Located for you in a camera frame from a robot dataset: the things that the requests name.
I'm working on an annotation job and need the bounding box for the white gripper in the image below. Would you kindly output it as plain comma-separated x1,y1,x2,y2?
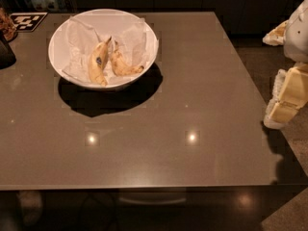
262,0,308,129

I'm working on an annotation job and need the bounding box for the spotted yellow banana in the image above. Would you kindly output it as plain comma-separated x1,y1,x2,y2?
110,41,144,76

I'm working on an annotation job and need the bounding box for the yellow banana with sticker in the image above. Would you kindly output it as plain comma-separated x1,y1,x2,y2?
88,38,112,87

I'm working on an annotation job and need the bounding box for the white ceramic bowl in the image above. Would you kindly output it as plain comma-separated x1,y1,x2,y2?
48,9,159,91

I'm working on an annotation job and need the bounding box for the black white fiducial marker card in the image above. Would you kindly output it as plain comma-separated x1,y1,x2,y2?
10,13,47,32

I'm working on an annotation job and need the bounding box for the brown speckled container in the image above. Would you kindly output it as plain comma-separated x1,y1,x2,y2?
0,8,17,41

